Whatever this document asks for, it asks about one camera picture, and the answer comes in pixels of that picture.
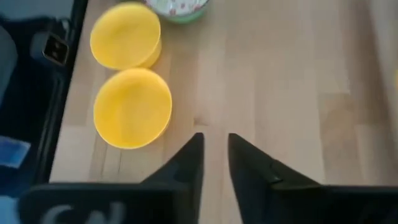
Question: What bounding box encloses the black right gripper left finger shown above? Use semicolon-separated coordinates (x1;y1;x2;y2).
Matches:
141;133;205;185

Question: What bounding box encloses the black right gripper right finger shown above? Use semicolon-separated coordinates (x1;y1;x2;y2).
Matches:
228;133;323;224

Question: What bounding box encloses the yellow mini bowl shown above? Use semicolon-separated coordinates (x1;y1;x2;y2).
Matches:
89;1;163;71
93;67;174;151

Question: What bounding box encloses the green floral mini bowl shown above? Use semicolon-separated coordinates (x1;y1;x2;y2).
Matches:
143;0;210;25

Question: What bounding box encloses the black table-level camera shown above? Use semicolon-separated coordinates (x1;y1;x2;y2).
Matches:
30;30;70;67

